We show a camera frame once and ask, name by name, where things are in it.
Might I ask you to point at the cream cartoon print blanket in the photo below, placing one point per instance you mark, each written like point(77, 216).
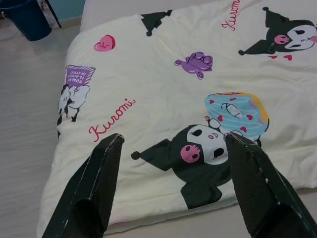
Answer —
point(153, 79)

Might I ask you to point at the blue plastic bucket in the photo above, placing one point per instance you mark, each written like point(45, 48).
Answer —
point(29, 19)

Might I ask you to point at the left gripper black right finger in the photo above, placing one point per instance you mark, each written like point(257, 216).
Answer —
point(260, 191)

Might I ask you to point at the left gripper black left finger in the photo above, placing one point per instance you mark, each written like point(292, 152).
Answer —
point(96, 188)

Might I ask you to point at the black metal stand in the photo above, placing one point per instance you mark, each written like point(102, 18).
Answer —
point(53, 13)

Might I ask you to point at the mattress with cream sheet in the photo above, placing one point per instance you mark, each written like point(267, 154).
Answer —
point(198, 223)

